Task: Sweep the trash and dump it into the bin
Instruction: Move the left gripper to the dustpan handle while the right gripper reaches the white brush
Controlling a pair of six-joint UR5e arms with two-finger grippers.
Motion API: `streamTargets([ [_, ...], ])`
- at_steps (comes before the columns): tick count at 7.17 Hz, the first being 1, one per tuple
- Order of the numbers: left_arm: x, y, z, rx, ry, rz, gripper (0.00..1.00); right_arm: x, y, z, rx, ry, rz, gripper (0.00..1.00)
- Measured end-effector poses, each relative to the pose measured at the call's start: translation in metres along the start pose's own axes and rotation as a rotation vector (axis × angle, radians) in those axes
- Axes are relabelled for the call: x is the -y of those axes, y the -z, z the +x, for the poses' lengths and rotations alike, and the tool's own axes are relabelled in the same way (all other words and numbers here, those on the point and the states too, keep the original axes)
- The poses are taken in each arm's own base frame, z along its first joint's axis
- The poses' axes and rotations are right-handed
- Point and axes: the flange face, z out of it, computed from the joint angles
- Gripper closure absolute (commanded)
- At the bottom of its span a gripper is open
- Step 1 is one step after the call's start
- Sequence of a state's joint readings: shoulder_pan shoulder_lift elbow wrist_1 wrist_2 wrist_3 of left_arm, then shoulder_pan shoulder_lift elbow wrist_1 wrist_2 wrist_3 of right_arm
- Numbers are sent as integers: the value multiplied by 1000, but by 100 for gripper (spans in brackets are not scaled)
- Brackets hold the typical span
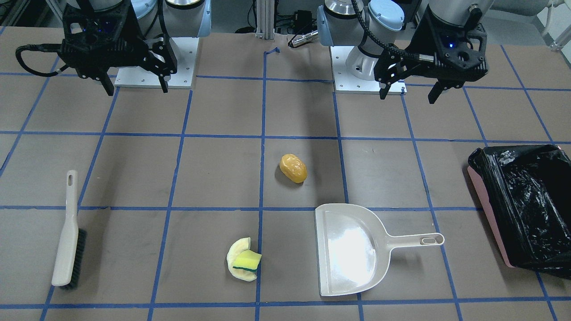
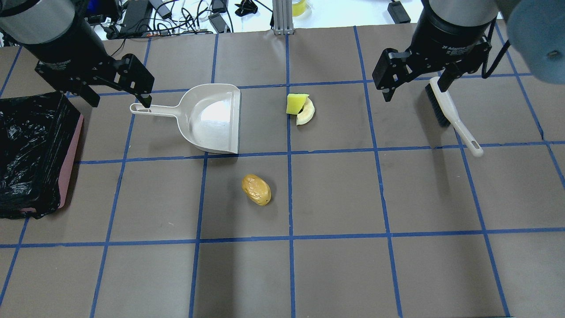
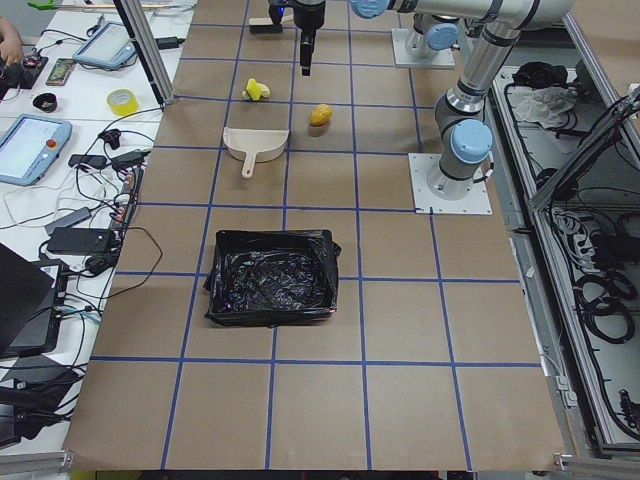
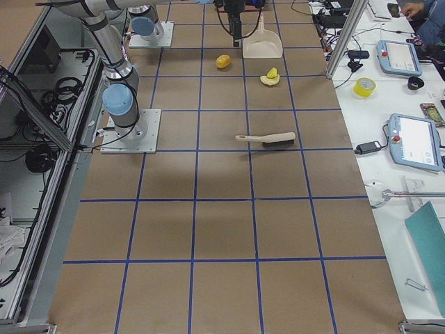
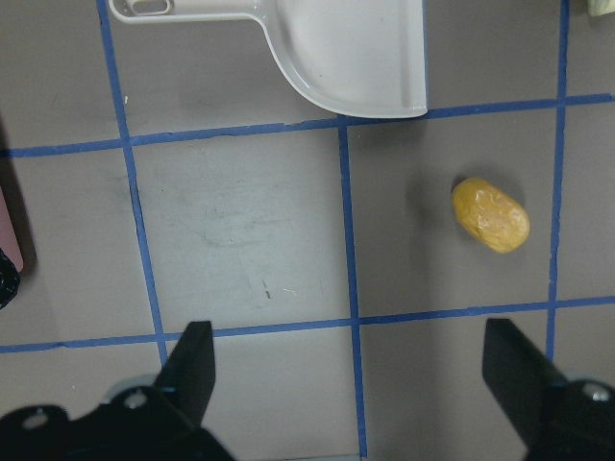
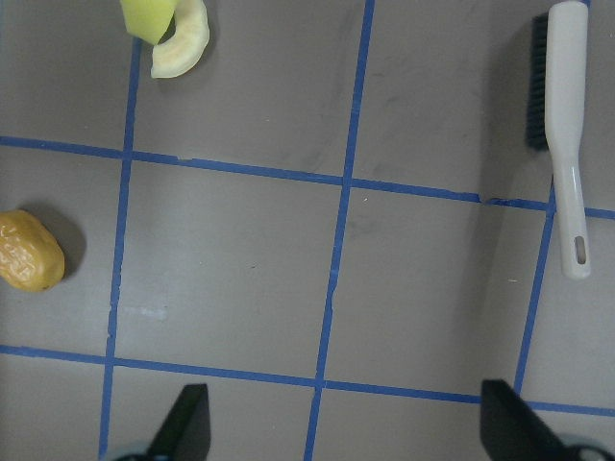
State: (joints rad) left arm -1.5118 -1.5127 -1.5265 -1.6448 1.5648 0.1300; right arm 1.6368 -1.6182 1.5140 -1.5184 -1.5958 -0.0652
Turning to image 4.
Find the smartphone with colourful screen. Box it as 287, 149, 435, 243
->
420, 103, 444, 127

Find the yellow sponge wedge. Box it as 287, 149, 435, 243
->
266, 67, 279, 79

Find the yellow tape roll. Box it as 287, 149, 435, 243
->
353, 77, 376, 98

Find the pale banana-shaped peel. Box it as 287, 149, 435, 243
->
260, 75, 280, 86

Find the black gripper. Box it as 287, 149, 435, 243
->
213, 0, 245, 40

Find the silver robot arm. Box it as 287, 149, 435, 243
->
128, 1, 246, 46
36, 1, 164, 141

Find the small black bowl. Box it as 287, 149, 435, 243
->
407, 77, 425, 91

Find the black power adapter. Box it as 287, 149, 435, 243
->
354, 141, 383, 155

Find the teal board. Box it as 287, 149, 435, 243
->
405, 201, 444, 317

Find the beige plastic dustpan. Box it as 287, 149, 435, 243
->
242, 14, 283, 59

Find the aluminium frame post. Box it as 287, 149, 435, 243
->
325, 0, 367, 79

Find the white crumpled cloth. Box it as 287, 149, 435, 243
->
0, 193, 26, 265

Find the beige hand brush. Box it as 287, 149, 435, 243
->
234, 132, 296, 148

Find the orange-yellow toy potato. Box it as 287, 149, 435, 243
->
215, 54, 232, 70

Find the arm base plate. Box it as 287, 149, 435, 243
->
128, 21, 175, 49
99, 109, 161, 154

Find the teach pendant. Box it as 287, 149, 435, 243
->
387, 113, 444, 172
376, 40, 423, 77

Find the lower teach pendant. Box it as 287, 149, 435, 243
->
387, 113, 444, 172

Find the upper teach pendant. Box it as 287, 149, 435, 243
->
376, 40, 423, 77

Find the person's hand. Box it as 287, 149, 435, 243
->
400, 3, 425, 18

